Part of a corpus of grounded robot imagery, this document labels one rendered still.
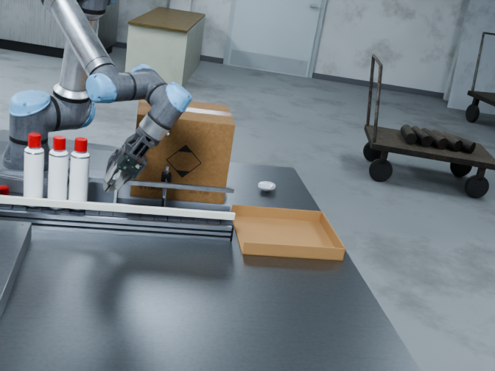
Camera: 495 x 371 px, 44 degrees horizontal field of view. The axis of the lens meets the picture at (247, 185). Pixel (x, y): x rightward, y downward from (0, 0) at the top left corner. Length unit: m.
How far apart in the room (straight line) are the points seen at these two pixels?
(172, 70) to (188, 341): 5.96
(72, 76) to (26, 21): 6.28
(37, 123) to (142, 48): 5.25
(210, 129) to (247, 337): 0.74
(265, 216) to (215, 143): 0.29
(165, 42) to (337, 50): 3.07
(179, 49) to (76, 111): 5.13
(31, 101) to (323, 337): 1.11
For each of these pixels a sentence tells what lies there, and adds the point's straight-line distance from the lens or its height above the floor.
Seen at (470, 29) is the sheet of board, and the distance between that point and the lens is 9.11.
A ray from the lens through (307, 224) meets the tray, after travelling 1.98.
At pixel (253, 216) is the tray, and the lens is 1.96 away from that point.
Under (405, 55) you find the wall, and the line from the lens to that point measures 9.40.
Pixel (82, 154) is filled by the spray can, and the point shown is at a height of 1.05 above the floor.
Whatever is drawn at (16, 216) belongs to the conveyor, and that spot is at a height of 0.86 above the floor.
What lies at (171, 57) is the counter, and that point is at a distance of 7.13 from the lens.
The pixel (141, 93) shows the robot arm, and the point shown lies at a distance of 1.66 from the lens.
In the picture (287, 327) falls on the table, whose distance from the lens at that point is 1.45.
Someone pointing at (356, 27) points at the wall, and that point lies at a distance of 9.22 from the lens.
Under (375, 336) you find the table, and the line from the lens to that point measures 1.50.
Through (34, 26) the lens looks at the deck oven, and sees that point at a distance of 8.23.
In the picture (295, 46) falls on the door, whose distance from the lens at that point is 9.13.
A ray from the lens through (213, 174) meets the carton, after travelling 1.93.
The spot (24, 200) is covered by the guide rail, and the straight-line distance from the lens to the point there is 1.75.
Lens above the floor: 1.62
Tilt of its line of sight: 21 degrees down
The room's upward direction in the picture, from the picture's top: 9 degrees clockwise
